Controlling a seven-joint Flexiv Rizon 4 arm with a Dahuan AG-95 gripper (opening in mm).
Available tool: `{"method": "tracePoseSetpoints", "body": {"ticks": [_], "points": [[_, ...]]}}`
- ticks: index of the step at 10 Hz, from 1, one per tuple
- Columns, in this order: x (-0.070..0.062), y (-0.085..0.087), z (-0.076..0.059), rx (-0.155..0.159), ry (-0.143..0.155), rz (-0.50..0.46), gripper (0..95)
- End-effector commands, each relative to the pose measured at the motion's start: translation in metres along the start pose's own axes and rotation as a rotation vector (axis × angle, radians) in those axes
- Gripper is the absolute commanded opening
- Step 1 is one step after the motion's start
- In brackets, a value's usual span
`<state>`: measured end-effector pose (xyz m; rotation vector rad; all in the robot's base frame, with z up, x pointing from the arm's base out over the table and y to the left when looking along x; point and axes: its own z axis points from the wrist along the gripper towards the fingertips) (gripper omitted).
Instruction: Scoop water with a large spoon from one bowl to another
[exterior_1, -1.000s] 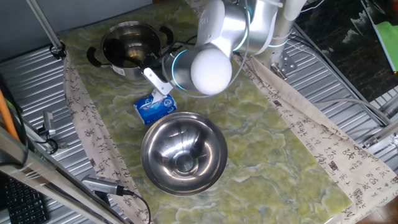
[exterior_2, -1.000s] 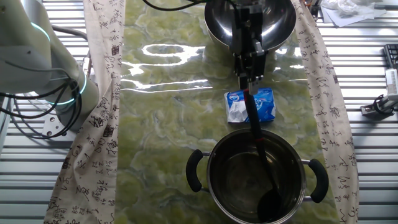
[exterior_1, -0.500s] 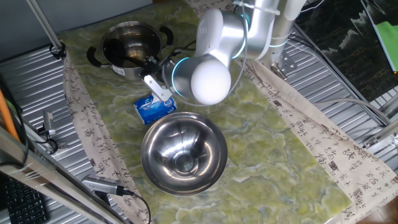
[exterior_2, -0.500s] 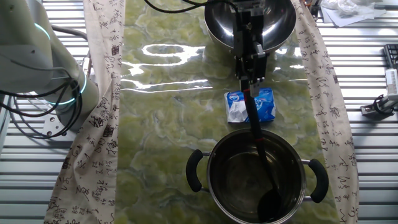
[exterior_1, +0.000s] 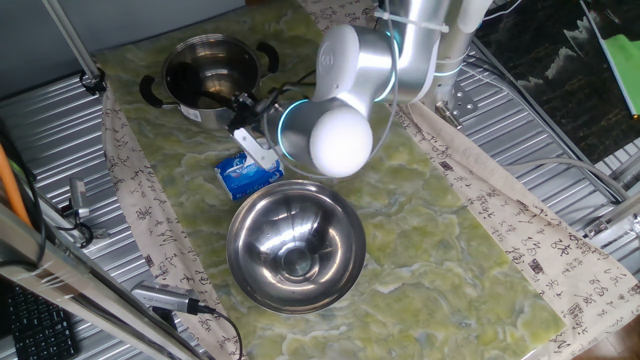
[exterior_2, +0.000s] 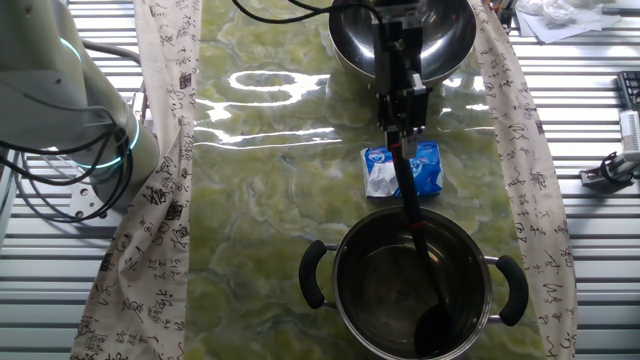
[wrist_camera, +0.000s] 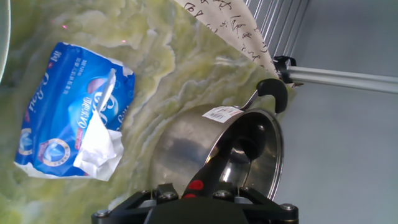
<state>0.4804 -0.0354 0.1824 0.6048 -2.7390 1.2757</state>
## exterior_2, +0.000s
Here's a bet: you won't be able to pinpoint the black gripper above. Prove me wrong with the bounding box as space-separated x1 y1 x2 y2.
373 22 432 160

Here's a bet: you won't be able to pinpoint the black red-tipped tool handle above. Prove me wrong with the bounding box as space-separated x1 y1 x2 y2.
390 142 456 359

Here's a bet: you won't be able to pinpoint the steel mixing bowl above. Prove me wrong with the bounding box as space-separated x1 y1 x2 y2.
327 0 479 86

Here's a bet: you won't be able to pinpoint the blue tissue pack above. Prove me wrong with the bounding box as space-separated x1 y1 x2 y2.
359 140 445 199

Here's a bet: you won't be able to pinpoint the beige calligraphy cloth strip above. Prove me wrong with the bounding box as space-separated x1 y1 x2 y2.
467 0 579 360
69 0 204 360

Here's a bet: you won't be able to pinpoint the green marble patterned mat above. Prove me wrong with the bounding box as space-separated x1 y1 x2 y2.
182 0 549 360

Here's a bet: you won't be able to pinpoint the white paper sheets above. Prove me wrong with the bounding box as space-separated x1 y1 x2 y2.
514 0 624 45

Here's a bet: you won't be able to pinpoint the white ribbed device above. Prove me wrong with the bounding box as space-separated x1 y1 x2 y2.
618 109 640 154

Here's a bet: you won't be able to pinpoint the black keyboard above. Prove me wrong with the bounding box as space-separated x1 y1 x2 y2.
617 69 640 112

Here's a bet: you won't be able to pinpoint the steel pot with black handles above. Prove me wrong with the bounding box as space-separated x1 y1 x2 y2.
298 205 530 360

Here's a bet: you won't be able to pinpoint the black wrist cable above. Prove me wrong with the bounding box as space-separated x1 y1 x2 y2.
230 0 386 25

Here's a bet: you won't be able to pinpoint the black camera cable loop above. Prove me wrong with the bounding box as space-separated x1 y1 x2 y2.
598 151 624 185

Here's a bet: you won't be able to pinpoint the black base cable bundle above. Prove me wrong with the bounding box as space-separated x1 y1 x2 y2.
0 104 136 224

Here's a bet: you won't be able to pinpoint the grey cable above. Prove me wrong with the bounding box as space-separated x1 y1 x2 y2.
79 38 144 67

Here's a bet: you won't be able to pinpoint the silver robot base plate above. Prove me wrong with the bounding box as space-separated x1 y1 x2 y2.
68 182 126 221

